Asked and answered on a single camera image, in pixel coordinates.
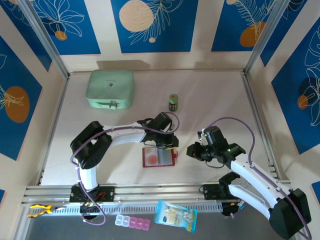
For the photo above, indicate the mint green zip pouch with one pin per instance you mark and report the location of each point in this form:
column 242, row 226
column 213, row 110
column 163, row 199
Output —
column 110, row 87

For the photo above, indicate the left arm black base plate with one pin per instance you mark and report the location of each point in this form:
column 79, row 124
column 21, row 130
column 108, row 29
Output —
column 108, row 193

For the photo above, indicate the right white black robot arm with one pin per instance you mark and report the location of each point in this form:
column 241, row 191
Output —
column 250, row 175

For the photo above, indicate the white pink pill organizer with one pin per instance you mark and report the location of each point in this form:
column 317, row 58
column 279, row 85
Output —
column 132, row 222

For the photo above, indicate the grey metal shelf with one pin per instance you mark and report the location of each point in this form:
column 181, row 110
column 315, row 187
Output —
column 75, row 232

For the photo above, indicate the blue wet wipes packet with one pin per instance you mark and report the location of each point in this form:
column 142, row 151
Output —
column 175, row 216

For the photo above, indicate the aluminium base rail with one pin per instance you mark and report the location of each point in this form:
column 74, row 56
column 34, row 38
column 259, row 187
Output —
column 160, row 192

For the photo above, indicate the yellow black pliers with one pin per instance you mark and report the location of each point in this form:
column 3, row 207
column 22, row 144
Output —
column 37, row 207

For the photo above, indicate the aluminium corner post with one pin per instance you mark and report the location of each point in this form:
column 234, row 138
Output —
column 42, row 37
column 267, row 37

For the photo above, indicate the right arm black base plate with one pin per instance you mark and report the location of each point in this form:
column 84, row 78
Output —
column 210, row 192

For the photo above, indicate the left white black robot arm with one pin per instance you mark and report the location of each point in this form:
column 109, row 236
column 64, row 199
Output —
column 125, row 136

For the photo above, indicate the red card holder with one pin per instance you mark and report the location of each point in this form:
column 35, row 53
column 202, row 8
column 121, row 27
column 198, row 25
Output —
column 166, row 157

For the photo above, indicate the red orange card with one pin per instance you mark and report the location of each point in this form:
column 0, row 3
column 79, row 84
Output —
column 151, row 158

